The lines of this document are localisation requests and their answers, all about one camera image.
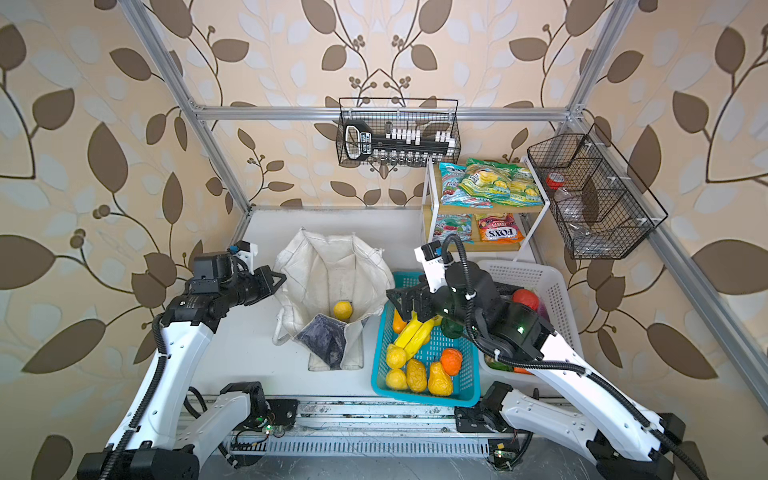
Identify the green yellow packet right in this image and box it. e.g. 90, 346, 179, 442
509, 167, 543, 207

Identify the white plastic vegetable basket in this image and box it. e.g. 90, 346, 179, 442
478, 259, 583, 398

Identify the white canvas grocery bag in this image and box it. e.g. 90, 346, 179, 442
272, 229, 394, 372

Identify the yellow lemon bottom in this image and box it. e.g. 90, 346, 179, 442
385, 369, 409, 391

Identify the teal candy packet lower shelf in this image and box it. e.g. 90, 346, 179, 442
432, 214, 473, 242

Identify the red tomato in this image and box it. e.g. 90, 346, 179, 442
512, 289, 540, 311

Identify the black wire basket back wall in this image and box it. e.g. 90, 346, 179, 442
332, 95, 461, 168

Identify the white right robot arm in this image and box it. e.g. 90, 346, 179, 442
387, 234, 707, 479

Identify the yellow-brown potato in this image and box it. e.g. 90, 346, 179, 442
406, 359, 428, 393

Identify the black wire basket wall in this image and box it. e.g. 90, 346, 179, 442
332, 95, 461, 168
527, 125, 668, 260

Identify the orange carrot-like fruit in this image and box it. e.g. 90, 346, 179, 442
392, 310, 407, 334

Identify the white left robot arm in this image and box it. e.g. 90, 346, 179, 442
76, 241, 286, 479

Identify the black wire basket right wall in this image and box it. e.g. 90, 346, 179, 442
527, 125, 668, 260

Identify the yellow banana bunch front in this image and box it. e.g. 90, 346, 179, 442
394, 316, 440, 359

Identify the plastic bottle red cap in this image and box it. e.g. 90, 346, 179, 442
546, 172, 586, 224

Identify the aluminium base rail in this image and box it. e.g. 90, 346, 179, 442
179, 392, 625, 460

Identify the green avocado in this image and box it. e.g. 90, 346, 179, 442
440, 318, 465, 339

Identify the orange persimmon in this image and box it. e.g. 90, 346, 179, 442
440, 348, 463, 377

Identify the yellow lemon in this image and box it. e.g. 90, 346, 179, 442
386, 344, 409, 369
332, 301, 354, 322
385, 369, 409, 391

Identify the yellow pear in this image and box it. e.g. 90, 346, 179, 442
427, 362, 453, 397

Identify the teal plastic fruit basket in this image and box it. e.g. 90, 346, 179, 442
371, 302, 481, 407

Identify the teal candy packet shelf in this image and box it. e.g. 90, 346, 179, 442
432, 214, 473, 242
439, 162, 493, 208

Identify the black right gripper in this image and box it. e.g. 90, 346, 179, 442
387, 272, 482, 335

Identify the white wooden two-tier shelf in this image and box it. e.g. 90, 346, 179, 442
421, 157, 551, 262

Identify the teal candy packet top shelf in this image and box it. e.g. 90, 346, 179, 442
439, 162, 493, 208

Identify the green yellow tea packet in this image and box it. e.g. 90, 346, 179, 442
459, 159, 516, 202

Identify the orange Fox's candy packet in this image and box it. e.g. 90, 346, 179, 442
475, 214, 524, 244

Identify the black keyboard toy in basket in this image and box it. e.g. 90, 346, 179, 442
336, 120, 461, 166

